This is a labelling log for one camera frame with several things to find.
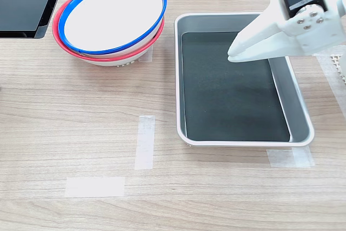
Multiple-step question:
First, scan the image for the black glossy panel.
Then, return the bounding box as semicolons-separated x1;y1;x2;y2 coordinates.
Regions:
0;0;69;39

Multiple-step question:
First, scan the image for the clear tape strip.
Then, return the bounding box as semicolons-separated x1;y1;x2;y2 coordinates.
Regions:
138;45;154;63
266;146;316;168
313;51;346;109
64;176;126;198
134;115;156;170

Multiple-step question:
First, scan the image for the red-rimmed white plate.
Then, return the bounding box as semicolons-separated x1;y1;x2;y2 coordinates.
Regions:
51;0;165;68

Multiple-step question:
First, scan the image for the black mat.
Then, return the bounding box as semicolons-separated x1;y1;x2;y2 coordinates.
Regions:
181;31;291;142

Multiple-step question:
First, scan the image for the blue-rimmed white plate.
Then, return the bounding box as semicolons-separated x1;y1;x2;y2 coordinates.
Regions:
58;0;168;55

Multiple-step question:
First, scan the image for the steel tray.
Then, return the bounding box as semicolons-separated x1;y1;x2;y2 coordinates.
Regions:
174;12;316;148

